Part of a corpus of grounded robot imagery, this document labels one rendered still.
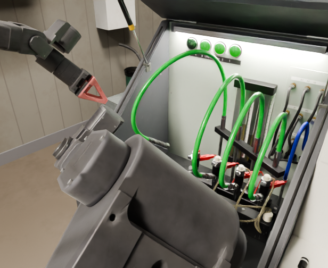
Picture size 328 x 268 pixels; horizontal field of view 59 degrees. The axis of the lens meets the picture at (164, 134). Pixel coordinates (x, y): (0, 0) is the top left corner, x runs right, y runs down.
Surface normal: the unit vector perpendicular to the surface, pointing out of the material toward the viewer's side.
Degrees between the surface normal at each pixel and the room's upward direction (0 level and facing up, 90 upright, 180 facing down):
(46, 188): 0
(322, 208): 76
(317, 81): 90
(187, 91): 90
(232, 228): 46
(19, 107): 90
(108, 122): 72
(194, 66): 90
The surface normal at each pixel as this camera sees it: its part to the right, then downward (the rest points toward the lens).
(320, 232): -0.57, 0.19
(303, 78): -0.58, 0.41
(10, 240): 0.00, -0.86
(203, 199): 0.62, -0.47
